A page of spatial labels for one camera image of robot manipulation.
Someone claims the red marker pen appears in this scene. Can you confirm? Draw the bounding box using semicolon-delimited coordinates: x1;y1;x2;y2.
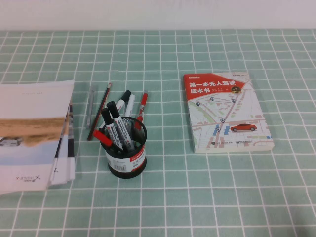
136;90;150;124

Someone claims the black mesh pen holder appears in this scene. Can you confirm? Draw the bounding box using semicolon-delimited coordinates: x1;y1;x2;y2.
102;116;148;180

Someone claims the grey pen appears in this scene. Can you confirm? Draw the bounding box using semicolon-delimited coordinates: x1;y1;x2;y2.
86;85;97;129

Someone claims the all white marker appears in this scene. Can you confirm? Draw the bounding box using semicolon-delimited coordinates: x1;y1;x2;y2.
124;94;136;118

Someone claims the white marker with black cap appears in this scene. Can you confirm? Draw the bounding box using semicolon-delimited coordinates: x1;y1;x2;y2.
101;108;124;152
114;90;132;112
106;100;135;152

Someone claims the red and black pencil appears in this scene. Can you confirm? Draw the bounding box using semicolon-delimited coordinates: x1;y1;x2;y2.
87;82;112;142

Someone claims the marker with red cap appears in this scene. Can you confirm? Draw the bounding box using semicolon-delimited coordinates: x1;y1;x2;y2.
92;130;115;149

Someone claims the red and white map book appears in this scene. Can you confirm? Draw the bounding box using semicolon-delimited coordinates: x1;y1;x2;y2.
183;72;276;154

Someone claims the green white checkered tablecloth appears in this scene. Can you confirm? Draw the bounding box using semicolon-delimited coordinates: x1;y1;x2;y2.
0;29;316;237

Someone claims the brochure with dark photo strip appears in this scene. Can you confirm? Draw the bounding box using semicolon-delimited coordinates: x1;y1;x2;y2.
53;97;76;158

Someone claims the white brochure with small logo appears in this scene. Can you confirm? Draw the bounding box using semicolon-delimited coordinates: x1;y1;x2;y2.
48;134;76;186

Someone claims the brochure with desert photo cover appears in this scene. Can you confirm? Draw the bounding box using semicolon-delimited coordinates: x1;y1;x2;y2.
0;79;76;196

